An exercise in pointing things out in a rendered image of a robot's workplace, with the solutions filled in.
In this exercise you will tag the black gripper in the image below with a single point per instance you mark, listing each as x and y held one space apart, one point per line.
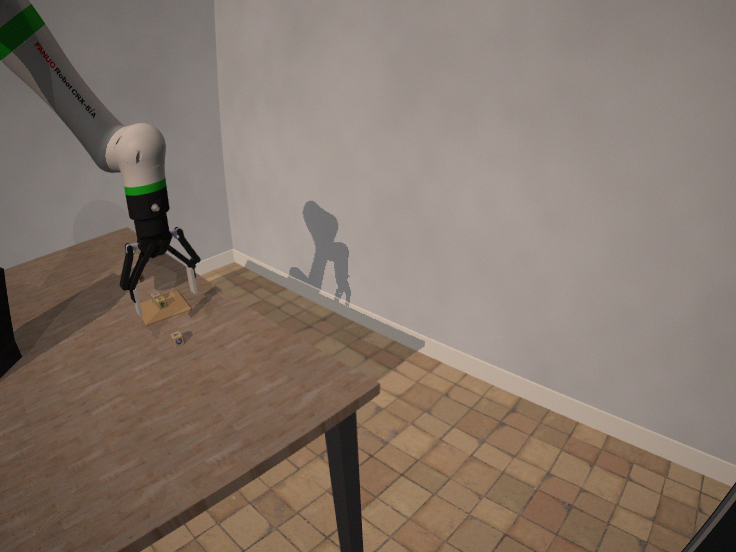
152 246

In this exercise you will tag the orange flat mat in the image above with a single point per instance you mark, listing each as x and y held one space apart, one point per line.
176 305

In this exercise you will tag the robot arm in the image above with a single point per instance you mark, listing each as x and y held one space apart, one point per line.
137 151

